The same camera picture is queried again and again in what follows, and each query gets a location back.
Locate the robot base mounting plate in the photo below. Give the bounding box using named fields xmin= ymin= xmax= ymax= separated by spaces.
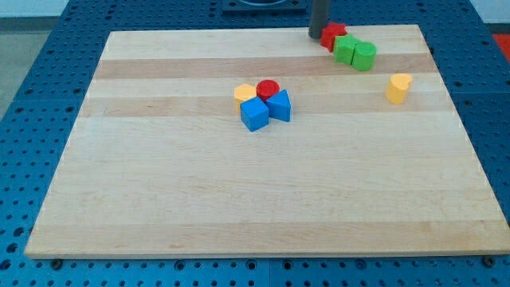
xmin=222 ymin=0 xmax=308 ymax=14

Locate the wooden board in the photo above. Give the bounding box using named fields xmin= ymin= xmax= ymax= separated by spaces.
xmin=25 ymin=25 xmax=509 ymax=259

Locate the blue cube block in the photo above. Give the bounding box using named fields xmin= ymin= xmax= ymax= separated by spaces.
xmin=240 ymin=96 xmax=269 ymax=132

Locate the blue triangle block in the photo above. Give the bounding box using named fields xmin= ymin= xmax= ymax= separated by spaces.
xmin=266 ymin=89 xmax=292 ymax=122

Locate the yellow hexagon block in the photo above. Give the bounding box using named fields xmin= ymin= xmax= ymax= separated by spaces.
xmin=233 ymin=84 xmax=257 ymax=114

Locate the red cylinder block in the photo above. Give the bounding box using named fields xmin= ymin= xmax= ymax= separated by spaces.
xmin=256 ymin=79 xmax=280 ymax=102

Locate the green star block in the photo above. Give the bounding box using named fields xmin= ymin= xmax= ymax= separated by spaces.
xmin=333 ymin=34 xmax=360 ymax=65

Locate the green cylinder block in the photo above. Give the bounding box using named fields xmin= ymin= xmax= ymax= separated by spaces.
xmin=351 ymin=41 xmax=377 ymax=71

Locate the red star block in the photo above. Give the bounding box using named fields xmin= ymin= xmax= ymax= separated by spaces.
xmin=320 ymin=22 xmax=347 ymax=53

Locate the yellow heart block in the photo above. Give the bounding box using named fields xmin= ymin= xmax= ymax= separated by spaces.
xmin=385 ymin=73 xmax=413 ymax=104

